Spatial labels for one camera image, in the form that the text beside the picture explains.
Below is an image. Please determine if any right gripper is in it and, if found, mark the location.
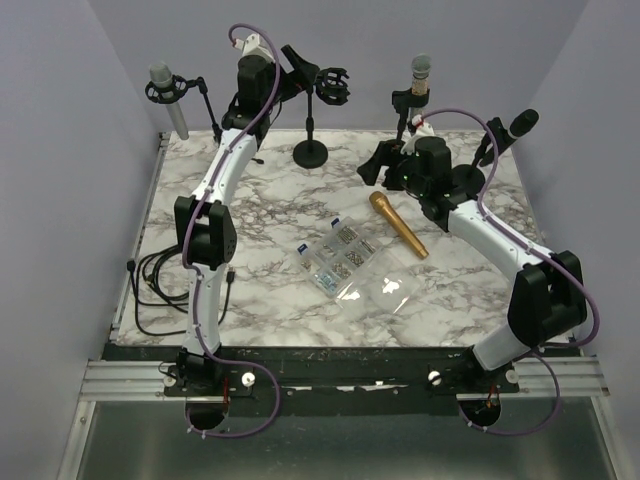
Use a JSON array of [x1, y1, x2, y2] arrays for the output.
[[357, 140, 428, 198]]

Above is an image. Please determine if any round base shock mount stand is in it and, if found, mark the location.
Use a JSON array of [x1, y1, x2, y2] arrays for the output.
[[293, 67, 351, 170]]

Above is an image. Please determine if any gold microphone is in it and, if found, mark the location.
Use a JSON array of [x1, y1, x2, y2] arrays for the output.
[[369, 191, 429, 260]]

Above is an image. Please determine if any round base clip stand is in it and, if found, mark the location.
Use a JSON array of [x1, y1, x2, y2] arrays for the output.
[[391, 88, 430, 153], [452, 117, 514, 199]]

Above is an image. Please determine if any glitter microphone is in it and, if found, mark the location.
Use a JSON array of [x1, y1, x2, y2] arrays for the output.
[[409, 53, 431, 120]]

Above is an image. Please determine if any tripod shock mount stand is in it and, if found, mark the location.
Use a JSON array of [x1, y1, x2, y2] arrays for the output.
[[144, 73, 266, 166]]

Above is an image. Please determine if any silver microphone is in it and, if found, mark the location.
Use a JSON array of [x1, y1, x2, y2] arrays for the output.
[[147, 62, 189, 140]]

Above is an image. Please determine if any black microphone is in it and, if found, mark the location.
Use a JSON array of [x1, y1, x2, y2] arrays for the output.
[[504, 108, 540, 147]]

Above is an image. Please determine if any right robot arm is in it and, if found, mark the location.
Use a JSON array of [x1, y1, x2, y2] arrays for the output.
[[357, 136, 587, 392]]

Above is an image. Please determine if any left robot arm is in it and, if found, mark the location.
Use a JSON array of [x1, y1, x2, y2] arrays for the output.
[[174, 45, 319, 359]]

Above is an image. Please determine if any clear plastic screw organizer box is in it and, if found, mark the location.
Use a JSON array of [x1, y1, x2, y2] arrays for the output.
[[297, 217, 420, 316]]

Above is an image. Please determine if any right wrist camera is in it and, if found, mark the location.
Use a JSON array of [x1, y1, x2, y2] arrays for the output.
[[401, 114, 435, 155]]

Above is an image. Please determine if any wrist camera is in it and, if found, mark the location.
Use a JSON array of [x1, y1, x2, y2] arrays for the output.
[[232, 33, 275, 63], [401, 114, 435, 155]]

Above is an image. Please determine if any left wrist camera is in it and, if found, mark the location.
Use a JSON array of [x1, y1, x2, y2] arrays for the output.
[[232, 33, 275, 63]]

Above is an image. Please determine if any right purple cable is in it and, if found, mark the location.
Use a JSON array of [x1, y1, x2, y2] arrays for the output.
[[419, 108, 601, 435]]

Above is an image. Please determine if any black usb cable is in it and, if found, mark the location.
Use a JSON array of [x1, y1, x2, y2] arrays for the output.
[[126, 244, 237, 337]]

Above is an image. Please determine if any aluminium mounting rail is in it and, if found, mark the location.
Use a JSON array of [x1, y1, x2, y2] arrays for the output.
[[80, 357, 610, 403]]

